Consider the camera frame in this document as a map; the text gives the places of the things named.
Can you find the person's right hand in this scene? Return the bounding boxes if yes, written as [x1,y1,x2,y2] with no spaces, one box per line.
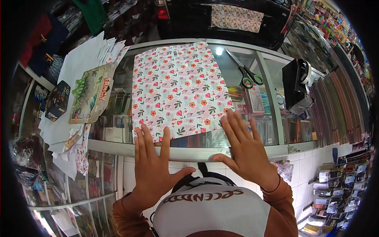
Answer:
[211,108,280,192]

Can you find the person's right little finger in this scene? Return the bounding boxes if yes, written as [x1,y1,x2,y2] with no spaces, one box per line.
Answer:
[250,118,262,142]

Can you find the glass display counter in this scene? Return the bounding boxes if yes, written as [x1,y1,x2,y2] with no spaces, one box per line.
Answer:
[18,38,327,237]

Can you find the person's left little finger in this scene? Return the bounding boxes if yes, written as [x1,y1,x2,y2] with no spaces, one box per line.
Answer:
[134,135,143,163]

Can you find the person's left middle finger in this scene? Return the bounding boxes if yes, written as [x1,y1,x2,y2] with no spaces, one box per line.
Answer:
[146,130,157,162]

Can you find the person's right middle finger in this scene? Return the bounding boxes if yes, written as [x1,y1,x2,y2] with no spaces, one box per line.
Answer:
[229,108,248,140]

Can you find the pile of white paper sheets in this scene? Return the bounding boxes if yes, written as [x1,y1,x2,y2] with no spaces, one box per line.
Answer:
[38,31,131,180]

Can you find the shelf of folded clothes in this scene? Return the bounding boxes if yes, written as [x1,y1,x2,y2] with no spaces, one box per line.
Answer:
[18,0,108,78]

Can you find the person's left hand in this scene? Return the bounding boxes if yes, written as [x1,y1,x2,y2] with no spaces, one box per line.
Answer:
[130,123,196,208]

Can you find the black game box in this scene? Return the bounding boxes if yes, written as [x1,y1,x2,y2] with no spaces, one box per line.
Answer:
[44,80,71,122]

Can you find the full shop shelf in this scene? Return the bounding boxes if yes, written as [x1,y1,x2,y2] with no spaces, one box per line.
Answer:
[292,0,374,92]

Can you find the person's left thumb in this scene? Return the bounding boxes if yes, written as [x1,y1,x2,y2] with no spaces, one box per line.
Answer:
[175,166,196,185]

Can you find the person's left ring finger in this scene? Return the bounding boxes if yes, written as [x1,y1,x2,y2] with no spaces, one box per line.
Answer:
[141,123,151,160]

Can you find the person's left index finger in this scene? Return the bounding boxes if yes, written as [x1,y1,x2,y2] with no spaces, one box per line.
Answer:
[160,126,172,162]

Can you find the person's body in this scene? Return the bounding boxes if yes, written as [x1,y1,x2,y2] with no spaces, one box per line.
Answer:
[149,162,271,237]

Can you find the green handled scissors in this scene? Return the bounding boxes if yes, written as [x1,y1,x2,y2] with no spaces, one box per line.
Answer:
[224,48,264,89]

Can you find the rack of hanging packets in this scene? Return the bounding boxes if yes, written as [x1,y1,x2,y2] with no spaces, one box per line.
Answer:
[306,152,374,236]

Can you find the large floral wrapping paper sheet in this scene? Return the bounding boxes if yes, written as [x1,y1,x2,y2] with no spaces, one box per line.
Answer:
[131,41,235,143]

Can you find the person's right index finger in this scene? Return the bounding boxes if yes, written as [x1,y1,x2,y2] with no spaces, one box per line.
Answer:
[221,114,239,144]

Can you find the toy soldier blister pack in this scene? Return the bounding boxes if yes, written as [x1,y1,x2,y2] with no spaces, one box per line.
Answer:
[68,63,116,124]

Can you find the row of coloured paper sheets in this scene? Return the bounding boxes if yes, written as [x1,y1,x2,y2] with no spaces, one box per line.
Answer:
[308,71,364,148]

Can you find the black tape dispenser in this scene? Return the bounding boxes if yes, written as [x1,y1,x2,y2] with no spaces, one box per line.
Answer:
[281,58,314,116]

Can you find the person's right ring finger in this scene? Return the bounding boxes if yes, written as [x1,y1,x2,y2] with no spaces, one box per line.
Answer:
[242,116,254,140]

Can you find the person's right thumb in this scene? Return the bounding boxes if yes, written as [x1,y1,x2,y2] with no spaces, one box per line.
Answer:
[211,153,237,170]

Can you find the small floral paper sheet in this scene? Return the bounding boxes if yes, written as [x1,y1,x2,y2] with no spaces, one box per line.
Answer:
[210,4,265,34]

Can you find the clear plastic wrapped bundle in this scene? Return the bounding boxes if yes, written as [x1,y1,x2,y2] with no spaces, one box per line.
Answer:
[10,136,49,190]

